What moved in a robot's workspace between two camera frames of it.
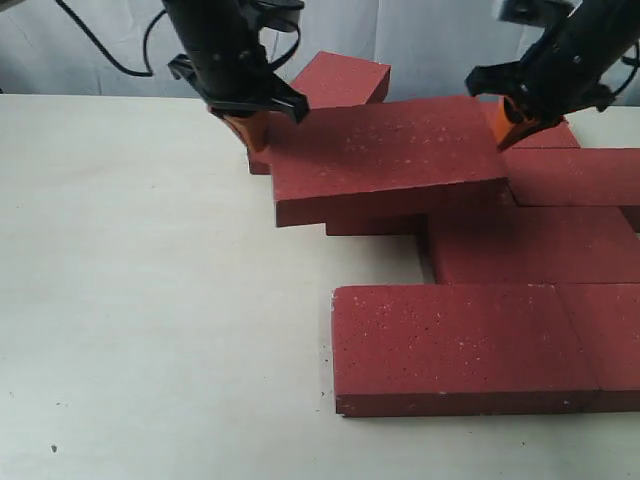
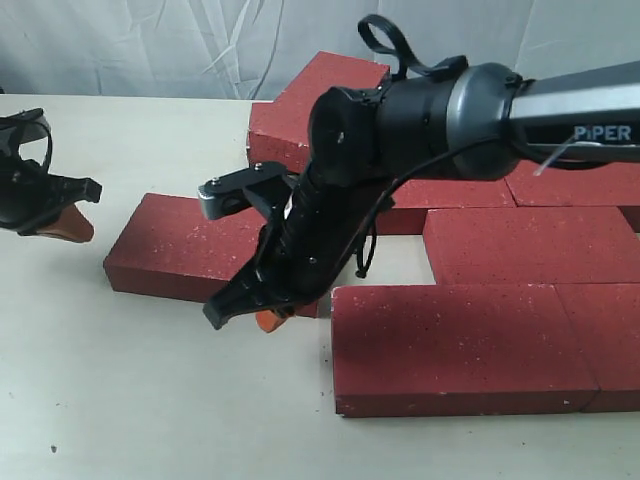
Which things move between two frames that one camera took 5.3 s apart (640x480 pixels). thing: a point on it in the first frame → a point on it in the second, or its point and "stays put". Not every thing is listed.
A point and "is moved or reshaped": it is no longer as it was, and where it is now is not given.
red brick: x=500 y=220 → x=411 y=199
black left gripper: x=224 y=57 → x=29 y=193
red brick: x=604 y=319 stays put
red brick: x=457 y=349 stays put
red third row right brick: x=574 y=176 stays put
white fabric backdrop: x=120 y=47 stays put
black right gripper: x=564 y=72 → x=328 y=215
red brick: x=381 y=160 is moved or reshaped
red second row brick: x=536 y=245 stays put
